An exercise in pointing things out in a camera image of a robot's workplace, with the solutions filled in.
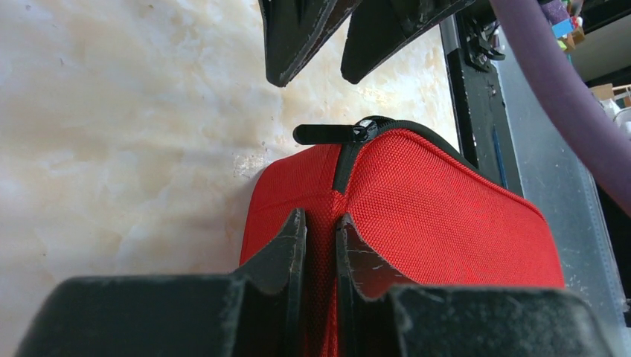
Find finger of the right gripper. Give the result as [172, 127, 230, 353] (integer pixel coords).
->
[341, 0, 472, 84]

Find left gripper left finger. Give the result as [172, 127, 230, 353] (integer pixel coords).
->
[17, 209, 307, 356]

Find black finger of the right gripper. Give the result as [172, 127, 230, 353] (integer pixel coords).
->
[259, 0, 360, 88]

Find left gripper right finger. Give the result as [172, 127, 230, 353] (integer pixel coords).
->
[336, 214, 612, 356]

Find red black medicine kit bag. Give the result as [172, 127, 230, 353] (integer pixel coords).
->
[240, 116, 565, 356]

